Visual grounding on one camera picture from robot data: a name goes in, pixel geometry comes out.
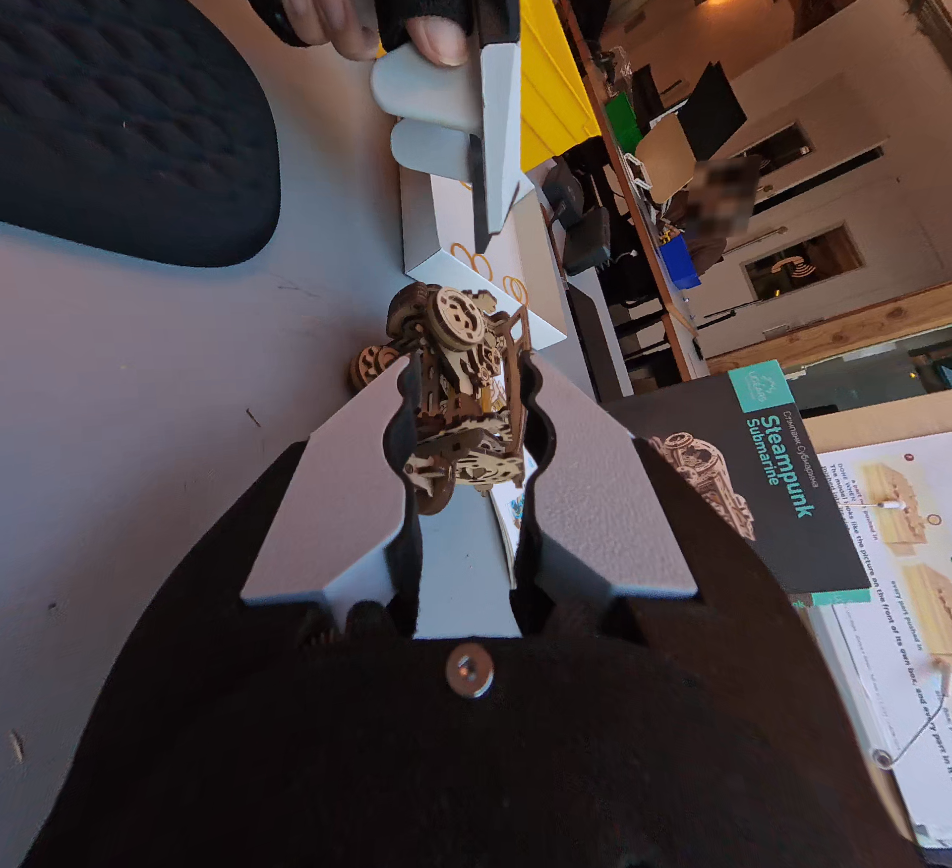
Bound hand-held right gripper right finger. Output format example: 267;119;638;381
512;351;700;637

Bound round wooden gear wheel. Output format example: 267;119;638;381
351;346;406;390

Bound green storage bin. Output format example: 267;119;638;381
604;93;642;155

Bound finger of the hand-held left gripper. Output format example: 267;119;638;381
467;41;523;253

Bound yellow plastic bin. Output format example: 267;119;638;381
517;0;602;170

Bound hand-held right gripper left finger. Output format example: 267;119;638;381
240;358;425;637

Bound wooden mechanical model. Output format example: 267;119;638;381
387;281;535;516

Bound tan seat chair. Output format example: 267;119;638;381
634;61;748;205

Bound black model kit box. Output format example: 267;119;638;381
602;360;873;609

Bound blue storage bin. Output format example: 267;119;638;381
658;236;702;289

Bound black tablet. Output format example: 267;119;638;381
567;281;635;401

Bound black quilted cushion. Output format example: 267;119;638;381
0;0;282;269

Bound black rectangular device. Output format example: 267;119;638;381
561;208;612;276

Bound loose tan rubber bands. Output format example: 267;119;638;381
448;242;531;305

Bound white cardboard box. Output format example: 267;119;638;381
399;165;570;363

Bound white printed instruction panel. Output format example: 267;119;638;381
803;392;952;850

